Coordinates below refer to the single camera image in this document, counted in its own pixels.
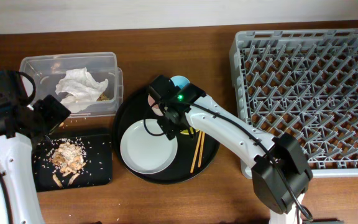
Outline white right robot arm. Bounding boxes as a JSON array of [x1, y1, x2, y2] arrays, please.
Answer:
[[150, 83, 313, 223]]

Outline white napkin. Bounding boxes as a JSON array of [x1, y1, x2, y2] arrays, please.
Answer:
[[55, 67, 109, 113]]

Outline grey plate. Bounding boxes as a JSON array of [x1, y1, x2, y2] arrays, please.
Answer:
[[120, 119, 178, 174]]

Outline wooden chopstick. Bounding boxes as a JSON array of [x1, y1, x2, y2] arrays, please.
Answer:
[[198, 131, 205, 167], [190, 131, 203, 174]]

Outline yellow bowl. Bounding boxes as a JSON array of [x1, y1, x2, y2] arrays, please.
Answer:
[[180, 128, 198, 136]]

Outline grey dishwasher rack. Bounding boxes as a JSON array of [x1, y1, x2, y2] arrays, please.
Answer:
[[229, 29, 358, 177]]

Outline blue cup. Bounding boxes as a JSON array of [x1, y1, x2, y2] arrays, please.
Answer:
[[171, 75, 190, 89]]

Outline pink cup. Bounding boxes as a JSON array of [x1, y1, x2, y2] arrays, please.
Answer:
[[147, 95, 163, 116]]

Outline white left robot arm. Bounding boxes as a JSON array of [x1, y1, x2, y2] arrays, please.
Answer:
[[0, 95, 70, 223]]

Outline clear plastic bin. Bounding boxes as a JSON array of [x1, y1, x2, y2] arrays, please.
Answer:
[[19, 52, 124, 118]]

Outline black round tray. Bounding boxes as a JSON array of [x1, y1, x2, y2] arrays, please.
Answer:
[[112, 87, 219, 185]]

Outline black rectangular tray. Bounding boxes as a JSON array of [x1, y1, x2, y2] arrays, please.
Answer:
[[32, 128, 112, 192]]

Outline left wooden chopstick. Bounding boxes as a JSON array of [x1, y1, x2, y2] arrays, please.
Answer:
[[190, 131, 203, 174]]

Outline right wooden chopstick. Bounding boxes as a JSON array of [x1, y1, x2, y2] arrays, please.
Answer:
[[198, 131, 205, 167]]

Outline rice and food scraps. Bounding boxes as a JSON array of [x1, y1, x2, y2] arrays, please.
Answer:
[[42, 137, 96, 189]]

